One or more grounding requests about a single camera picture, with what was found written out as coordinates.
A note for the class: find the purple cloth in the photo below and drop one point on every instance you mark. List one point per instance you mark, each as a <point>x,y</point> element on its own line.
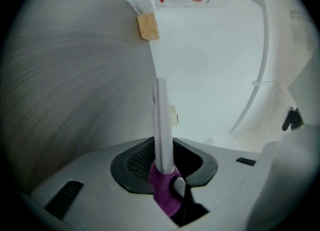
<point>163,195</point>

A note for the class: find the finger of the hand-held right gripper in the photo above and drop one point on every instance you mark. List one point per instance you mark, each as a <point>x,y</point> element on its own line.
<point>287,180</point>

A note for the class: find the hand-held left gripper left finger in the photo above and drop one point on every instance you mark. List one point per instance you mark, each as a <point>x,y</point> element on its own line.
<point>87,175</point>

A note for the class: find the small cardboard box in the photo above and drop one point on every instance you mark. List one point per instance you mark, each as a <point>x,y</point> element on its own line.
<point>147,26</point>

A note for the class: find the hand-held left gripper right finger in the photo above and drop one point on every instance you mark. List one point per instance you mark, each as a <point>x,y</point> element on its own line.
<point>225,187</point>

